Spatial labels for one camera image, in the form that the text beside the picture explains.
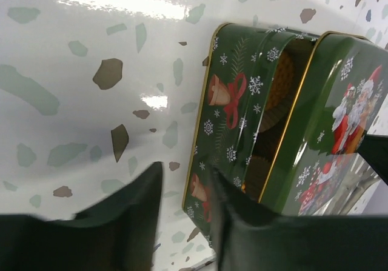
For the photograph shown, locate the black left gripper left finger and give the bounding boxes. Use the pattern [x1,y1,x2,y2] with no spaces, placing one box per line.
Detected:
[1,162,163,270]

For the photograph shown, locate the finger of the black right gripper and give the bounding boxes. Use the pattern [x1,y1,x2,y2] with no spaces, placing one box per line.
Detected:
[356,135,388,183]

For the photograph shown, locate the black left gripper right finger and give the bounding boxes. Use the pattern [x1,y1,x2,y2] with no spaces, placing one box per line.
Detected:
[209,168,387,270]

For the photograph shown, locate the gold tin lid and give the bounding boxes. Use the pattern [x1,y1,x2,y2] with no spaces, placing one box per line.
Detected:
[259,32,387,215]

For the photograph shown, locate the floral cookie tin box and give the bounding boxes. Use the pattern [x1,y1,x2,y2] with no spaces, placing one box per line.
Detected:
[182,23,318,239]

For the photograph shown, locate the tan dotted round cookie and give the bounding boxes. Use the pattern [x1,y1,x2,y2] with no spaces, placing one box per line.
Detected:
[265,52,295,110]

